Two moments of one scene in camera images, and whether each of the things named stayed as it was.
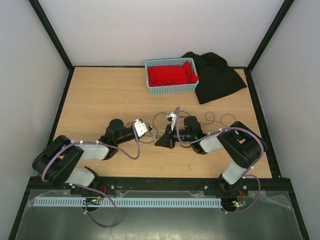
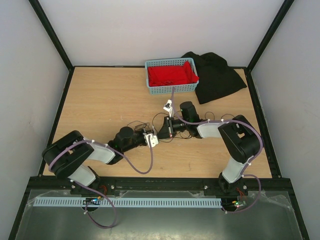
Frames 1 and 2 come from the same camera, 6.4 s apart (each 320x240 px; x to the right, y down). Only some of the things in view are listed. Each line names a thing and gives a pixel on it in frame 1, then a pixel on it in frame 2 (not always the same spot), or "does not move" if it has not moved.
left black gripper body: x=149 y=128 → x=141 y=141
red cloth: x=171 y=75 does not move
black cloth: x=216 y=79 does not move
